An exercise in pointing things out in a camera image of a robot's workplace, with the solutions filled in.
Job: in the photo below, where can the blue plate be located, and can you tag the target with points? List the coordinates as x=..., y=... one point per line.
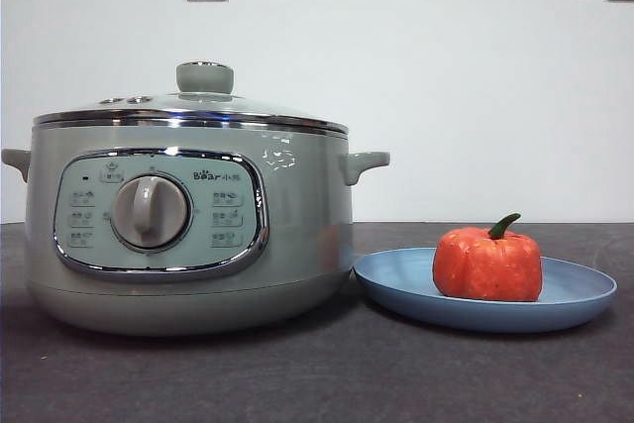
x=396, y=274

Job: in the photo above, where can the orange pumpkin with green stem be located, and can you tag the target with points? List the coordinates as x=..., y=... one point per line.
x=488, y=269

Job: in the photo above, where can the pale green electric steamer pot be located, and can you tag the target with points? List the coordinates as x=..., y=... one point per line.
x=297, y=244

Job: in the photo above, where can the glass lid with green knob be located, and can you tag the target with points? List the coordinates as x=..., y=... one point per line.
x=204, y=78

